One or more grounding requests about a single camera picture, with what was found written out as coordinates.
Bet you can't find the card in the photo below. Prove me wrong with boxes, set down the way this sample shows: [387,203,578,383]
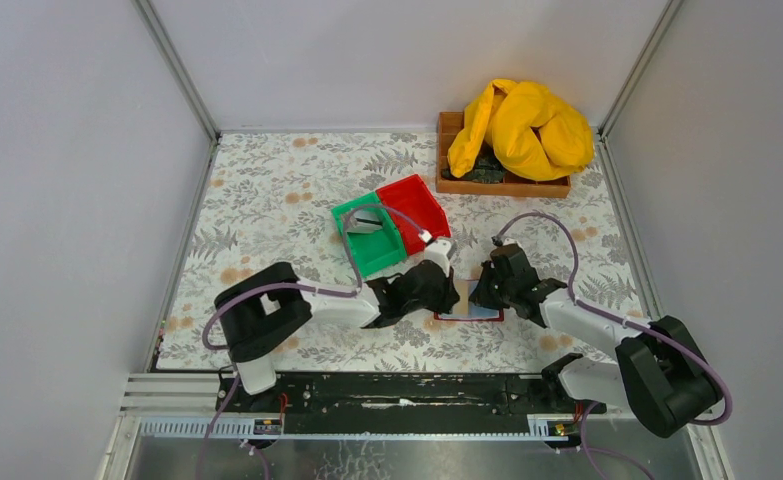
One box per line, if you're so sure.
[454,279,502,321]

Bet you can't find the red leather card holder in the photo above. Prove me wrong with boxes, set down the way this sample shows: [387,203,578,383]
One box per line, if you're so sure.
[433,279,504,322]

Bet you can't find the green plastic bin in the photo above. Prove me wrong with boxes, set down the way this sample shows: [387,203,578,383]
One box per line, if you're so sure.
[331,192,407,277]

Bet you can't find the red plastic bin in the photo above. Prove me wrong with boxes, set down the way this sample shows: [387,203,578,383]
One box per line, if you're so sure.
[375,175,451,256]

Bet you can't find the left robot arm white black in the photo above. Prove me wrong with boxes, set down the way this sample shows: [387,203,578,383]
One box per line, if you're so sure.
[214,260,460,395]

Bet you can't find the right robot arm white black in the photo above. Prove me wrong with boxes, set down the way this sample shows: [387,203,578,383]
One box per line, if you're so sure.
[470,238,729,438]

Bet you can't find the silver cards in green bin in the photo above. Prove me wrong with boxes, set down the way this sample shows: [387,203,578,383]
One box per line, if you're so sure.
[344,209,384,235]

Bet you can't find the floral table mat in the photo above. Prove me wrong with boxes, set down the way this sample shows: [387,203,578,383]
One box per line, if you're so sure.
[154,132,645,372]

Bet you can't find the dark green item in tray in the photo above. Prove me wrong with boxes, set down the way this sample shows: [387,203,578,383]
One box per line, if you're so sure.
[440,150,507,184]

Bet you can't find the yellow cloth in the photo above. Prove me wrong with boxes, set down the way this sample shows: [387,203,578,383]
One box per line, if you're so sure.
[447,79,594,182]

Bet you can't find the wooden tray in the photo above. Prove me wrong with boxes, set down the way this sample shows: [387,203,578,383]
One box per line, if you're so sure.
[435,112,571,199]

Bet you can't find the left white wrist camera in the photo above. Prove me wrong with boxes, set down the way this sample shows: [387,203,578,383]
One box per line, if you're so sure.
[421,232,457,277]

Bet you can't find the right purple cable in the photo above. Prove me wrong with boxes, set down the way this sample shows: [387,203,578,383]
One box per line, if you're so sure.
[491,211,735,480]

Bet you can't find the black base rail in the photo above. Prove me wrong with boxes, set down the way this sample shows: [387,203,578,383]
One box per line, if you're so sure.
[215,372,606,437]

